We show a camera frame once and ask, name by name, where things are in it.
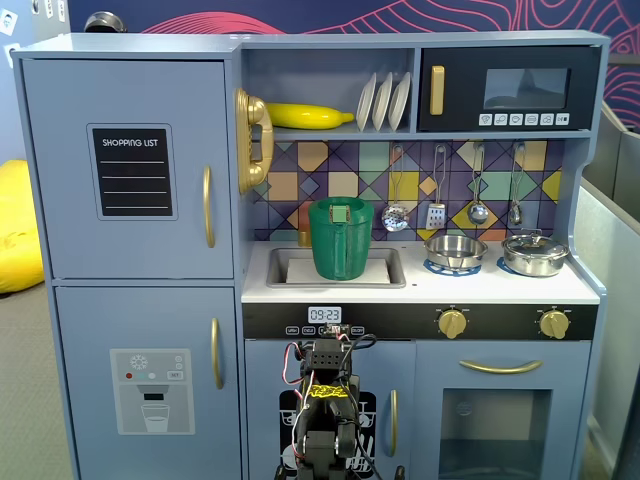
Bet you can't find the open metal toy pan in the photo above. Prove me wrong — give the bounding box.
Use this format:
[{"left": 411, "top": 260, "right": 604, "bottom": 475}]
[{"left": 423, "top": 234, "right": 489, "bottom": 271}]

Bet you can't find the blue dishwasher cabinet door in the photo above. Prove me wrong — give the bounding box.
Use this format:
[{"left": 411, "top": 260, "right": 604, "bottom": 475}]
[{"left": 244, "top": 339, "right": 417, "bottom": 480}]

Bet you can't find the black microwave door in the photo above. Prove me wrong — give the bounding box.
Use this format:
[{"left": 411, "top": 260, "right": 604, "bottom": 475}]
[{"left": 417, "top": 45, "right": 603, "bottom": 133}]

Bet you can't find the blue oven door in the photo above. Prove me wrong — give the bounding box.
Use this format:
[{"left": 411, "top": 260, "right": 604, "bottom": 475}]
[{"left": 414, "top": 340, "right": 593, "bottom": 480}]

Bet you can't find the small blue fridge door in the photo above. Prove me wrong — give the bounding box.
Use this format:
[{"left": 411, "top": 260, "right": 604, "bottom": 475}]
[{"left": 53, "top": 286, "right": 244, "bottom": 480}]

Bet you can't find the large blue fridge door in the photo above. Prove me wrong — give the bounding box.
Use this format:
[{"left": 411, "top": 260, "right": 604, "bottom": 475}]
[{"left": 22, "top": 59, "right": 235, "bottom": 280}]

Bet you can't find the green plastic pitcher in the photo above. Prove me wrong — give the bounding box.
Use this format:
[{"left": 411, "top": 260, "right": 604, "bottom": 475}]
[{"left": 307, "top": 196, "right": 375, "bottom": 281}]

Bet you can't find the grey toy sink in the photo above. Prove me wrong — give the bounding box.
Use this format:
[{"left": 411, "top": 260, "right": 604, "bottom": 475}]
[{"left": 265, "top": 246, "right": 408, "bottom": 290}]

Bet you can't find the metal toy skimmer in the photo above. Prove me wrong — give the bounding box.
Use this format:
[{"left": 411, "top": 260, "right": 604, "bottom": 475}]
[{"left": 381, "top": 144, "right": 410, "bottom": 233}]

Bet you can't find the black control panel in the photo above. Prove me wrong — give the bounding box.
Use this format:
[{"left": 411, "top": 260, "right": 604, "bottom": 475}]
[{"left": 242, "top": 302, "right": 599, "bottom": 342}]

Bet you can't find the metal toy spatula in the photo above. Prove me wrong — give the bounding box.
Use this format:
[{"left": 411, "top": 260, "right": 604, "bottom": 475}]
[{"left": 426, "top": 144, "right": 447, "bottom": 231}]

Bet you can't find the yellow toy banana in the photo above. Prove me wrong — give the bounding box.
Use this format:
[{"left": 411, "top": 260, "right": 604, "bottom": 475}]
[{"left": 264, "top": 102, "right": 355, "bottom": 130}]

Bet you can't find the white toy plate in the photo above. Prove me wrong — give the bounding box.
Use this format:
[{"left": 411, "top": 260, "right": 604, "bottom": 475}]
[
  {"left": 372, "top": 72, "right": 394, "bottom": 132},
  {"left": 388, "top": 72, "right": 412, "bottom": 132},
  {"left": 355, "top": 72, "right": 378, "bottom": 132}
]

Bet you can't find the gold toy telephone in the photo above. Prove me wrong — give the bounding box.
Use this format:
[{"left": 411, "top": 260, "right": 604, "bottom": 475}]
[{"left": 234, "top": 88, "right": 275, "bottom": 196}]

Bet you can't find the gold stove knob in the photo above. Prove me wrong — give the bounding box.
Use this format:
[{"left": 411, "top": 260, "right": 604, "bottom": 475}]
[
  {"left": 438, "top": 308, "right": 469, "bottom": 340},
  {"left": 539, "top": 309, "right": 570, "bottom": 341}
]

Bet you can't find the metal toy ladle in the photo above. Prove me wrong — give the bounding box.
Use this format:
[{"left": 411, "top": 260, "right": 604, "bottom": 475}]
[{"left": 467, "top": 143, "right": 489, "bottom": 226}]

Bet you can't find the black shopping list board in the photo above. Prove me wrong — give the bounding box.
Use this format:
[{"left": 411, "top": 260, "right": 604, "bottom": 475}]
[{"left": 86, "top": 123, "right": 179, "bottom": 222}]

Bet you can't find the steel spoon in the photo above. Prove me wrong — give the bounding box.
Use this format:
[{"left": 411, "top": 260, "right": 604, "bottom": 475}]
[{"left": 508, "top": 142, "right": 527, "bottom": 226}]

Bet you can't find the metal pot lid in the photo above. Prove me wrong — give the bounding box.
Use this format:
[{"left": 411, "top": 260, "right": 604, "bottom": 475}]
[{"left": 502, "top": 228, "right": 569, "bottom": 260}]

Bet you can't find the metal toy pot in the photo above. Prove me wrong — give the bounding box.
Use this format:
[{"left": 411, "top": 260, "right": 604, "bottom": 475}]
[{"left": 501, "top": 243, "right": 571, "bottom": 278}]

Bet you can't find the grey water dispenser sticker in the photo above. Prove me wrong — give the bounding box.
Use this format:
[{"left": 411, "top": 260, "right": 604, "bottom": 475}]
[{"left": 109, "top": 348, "right": 196, "bottom": 436}]

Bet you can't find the yellow bean bag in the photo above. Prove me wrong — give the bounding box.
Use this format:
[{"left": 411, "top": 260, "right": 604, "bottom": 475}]
[{"left": 0, "top": 159, "right": 46, "bottom": 295}]

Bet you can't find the black dome object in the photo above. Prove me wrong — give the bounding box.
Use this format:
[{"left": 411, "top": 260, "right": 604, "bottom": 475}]
[{"left": 83, "top": 10, "right": 128, "bottom": 34}]

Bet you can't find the grey locker with stickers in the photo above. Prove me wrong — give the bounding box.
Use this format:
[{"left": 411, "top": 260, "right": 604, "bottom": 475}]
[{"left": 30, "top": 0, "right": 71, "bottom": 42}]

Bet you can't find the long gold fridge handle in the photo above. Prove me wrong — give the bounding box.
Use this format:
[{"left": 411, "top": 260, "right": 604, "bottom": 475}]
[{"left": 201, "top": 164, "right": 217, "bottom": 249}]

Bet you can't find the short gold fridge handle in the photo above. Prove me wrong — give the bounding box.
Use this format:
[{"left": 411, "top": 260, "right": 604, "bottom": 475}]
[{"left": 209, "top": 317, "right": 225, "bottom": 391}]

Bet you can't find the gold microwave handle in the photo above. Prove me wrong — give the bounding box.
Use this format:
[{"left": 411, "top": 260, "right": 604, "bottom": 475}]
[{"left": 429, "top": 65, "right": 446, "bottom": 117}]

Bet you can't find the gold cabinet door handle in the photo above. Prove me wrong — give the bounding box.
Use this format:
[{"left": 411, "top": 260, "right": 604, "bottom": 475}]
[{"left": 388, "top": 389, "right": 400, "bottom": 458}]

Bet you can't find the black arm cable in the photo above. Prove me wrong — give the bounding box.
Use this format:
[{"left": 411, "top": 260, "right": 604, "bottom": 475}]
[{"left": 343, "top": 333, "right": 379, "bottom": 480}]

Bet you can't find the gold oven handle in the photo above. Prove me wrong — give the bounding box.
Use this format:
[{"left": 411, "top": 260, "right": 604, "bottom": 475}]
[{"left": 458, "top": 358, "right": 544, "bottom": 375}]

